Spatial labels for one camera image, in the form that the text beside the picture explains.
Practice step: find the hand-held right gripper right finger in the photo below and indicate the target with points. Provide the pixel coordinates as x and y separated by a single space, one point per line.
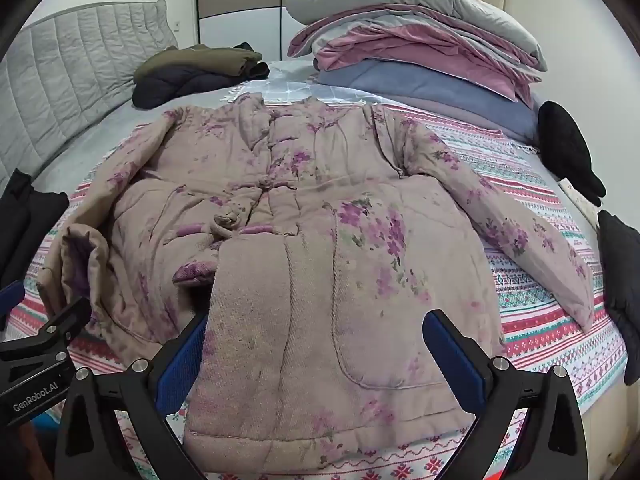
457 365

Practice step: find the white and brown wardrobe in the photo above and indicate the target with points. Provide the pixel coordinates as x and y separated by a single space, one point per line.
240 5

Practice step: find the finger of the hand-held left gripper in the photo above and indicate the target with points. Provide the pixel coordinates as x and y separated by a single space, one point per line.
55 327
10 297

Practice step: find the stack of folded quilts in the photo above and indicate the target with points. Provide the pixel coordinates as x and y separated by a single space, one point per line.
390 45

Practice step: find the floral padded jacket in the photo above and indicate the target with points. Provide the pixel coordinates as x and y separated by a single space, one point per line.
310 210

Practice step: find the black fuzzy cloth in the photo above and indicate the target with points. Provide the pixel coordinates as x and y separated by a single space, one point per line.
567 150

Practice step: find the blue cloth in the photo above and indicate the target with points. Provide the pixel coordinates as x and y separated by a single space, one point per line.
50 420

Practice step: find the olive green jacket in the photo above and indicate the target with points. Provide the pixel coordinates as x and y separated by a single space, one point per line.
200 60

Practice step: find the black folded cloth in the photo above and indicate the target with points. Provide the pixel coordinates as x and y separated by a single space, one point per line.
25 220

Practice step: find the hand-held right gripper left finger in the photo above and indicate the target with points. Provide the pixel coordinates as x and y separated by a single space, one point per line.
182 365

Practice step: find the blue folded quilt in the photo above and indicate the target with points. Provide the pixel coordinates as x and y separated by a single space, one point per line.
410 87

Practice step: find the light grey bed sheet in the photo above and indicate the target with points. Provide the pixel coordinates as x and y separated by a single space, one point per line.
100 130

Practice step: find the grey quilted headboard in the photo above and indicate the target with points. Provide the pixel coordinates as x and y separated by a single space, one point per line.
65 70

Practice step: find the dark grey padded garment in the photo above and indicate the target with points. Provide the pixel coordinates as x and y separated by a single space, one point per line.
622 285

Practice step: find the patterned striped blanket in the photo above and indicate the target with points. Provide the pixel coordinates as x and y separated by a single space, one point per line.
540 320

